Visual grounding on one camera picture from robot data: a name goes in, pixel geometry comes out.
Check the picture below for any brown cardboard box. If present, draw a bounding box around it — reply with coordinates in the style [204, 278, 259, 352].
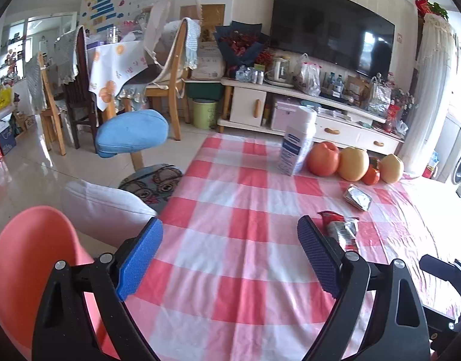
[345, 75, 366, 102]

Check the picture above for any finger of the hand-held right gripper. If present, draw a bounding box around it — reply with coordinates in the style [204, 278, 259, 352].
[419, 254, 461, 290]

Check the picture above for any green waste bin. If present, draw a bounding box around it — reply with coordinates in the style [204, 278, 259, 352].
[192, 98, 219, 129]

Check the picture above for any red checkered tablecloth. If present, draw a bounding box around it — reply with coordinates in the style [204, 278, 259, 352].
[98, 132, 461, 361]

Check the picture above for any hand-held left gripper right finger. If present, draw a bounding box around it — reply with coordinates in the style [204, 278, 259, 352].
[297, 215, 430, 361]

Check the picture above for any red green decoration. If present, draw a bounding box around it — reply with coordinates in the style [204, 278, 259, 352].
[415, 0, 449, 19]

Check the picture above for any pink plastic bin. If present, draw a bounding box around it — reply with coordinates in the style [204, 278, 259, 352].
[0, 205, 120, 361]

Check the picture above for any red snack wrapper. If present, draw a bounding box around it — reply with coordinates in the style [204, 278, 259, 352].
[317, 211, 361, 252]

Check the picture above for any bear print rug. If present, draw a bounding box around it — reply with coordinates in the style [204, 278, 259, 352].
[117, 163, 184, 215]

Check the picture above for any dark blue box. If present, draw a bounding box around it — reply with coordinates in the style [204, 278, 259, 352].
[0, 126, 16, 155]

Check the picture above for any red plastic bag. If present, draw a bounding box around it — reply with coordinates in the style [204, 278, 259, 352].
[385, 101, 402, 132]

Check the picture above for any white lace cover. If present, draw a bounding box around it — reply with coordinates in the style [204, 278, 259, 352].
[398, 11, 459, 175]

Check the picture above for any orange print tablecloth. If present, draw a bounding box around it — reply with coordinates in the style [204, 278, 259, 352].
[88, 41, 148, 111]

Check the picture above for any silver foil packet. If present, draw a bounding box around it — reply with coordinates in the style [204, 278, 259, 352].
[343, 184, 373, 211]

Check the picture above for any pack of small bottles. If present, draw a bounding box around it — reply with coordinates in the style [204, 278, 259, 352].
[236, 66, 266, 83]

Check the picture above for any white cushion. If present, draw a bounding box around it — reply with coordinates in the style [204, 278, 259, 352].
[62, 180, 158, 247]

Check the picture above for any dark wooden chair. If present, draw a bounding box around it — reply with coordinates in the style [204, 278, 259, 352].
[55, 26, 99, 149]

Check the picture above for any clear plastic bag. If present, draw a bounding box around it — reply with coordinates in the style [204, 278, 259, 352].
[368, 76, 392, 115]
[294, 54, 323, 96]

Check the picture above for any white cloth apron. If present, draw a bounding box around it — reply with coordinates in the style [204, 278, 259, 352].
[144, 0, 203, 83]

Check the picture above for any small yellow pear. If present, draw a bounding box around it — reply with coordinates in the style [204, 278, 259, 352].
[379, 154, 404, 184]

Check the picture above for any black television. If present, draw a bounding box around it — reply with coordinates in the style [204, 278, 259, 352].
[270, 0, 396, 79]

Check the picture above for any light wooden chair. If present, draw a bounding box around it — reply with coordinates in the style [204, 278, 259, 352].
[36, 53, 67, 156]

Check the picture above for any blue stool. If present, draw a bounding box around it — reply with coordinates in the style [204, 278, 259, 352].
[95, 109, 170, 170]

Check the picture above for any white yoghurt bottle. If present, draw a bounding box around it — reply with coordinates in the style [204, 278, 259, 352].
[277, 105, 317, 177]

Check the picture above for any glass kettle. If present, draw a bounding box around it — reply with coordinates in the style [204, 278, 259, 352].
[268, 56, 293, 85]

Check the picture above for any pink storage case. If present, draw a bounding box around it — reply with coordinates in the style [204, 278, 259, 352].
[271, 96, 302, 132]

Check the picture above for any wooden chair with towel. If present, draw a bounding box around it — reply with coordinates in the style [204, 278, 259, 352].
[145, 19, 199, 140]

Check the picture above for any orange tangerine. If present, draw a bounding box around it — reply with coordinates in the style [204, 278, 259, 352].
[362, 165, 382, 186]

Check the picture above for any yellow bag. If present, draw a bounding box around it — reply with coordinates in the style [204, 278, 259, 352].
[0, 85, 14, 111]

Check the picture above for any red apple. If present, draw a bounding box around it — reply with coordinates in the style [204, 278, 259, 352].
[307, 141, 340, 177]

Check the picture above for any white TV cabinet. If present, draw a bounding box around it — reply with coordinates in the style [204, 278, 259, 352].
[217, 77, 404, 155]

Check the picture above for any large yellow pear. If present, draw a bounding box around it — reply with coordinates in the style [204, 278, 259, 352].
[338, 147, 369, 182]

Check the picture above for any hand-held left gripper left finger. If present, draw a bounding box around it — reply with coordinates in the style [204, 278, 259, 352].
[32, 216, 164, 361]

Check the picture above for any dark blue flower bouquet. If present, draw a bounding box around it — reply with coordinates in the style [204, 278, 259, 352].
[214, 20, 270, 69]

